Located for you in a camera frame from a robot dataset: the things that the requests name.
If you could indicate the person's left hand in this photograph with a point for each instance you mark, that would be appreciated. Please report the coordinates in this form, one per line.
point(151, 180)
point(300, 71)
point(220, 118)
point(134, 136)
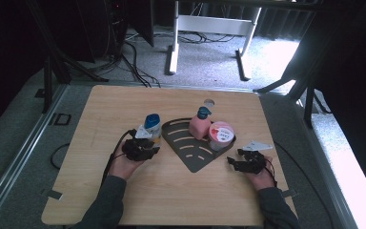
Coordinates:
point(125, 168)

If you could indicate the white bottle with blue cap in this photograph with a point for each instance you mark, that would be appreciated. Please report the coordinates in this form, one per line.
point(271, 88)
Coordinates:
point(154, 125)

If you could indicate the black slotted corner shelf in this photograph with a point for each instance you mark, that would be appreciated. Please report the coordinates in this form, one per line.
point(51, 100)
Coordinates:
point(187, 152)

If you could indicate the person's right hand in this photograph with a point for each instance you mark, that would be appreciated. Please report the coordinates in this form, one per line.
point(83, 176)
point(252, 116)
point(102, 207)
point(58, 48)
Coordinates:
point(262, 179)

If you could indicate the white desk frame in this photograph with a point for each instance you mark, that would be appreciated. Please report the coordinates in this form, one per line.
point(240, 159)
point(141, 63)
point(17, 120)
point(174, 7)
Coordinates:
point(214, 24)

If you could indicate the grey tape piece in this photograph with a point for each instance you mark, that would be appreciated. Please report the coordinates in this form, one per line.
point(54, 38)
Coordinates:
point(289, 193)
point(53, 194)

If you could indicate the pink bottle with blue cap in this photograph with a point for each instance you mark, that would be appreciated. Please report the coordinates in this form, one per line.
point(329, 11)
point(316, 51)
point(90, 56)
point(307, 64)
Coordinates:
point(199, 127)

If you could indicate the black metal stand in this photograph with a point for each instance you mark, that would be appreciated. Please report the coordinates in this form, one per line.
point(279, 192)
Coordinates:
point(298, 82)
point(57, 60)

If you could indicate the pink tub with white lid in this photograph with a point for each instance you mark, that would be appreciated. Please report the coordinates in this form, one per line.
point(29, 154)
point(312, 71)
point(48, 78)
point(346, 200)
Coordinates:
point(220, 136)

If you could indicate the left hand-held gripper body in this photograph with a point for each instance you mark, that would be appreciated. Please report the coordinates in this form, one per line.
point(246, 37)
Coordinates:
point(135, 149)

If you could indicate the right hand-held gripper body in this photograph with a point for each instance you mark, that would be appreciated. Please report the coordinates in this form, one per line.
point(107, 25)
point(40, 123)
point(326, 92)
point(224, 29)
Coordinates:
point(254, 160)

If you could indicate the aluminium rail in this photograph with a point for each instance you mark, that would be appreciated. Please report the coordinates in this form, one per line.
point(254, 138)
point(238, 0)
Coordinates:
point(327, 178)
point(22, 149)

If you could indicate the dark computer cabinet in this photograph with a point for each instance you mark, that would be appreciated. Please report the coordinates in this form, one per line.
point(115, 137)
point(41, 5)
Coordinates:
point(103, 28)

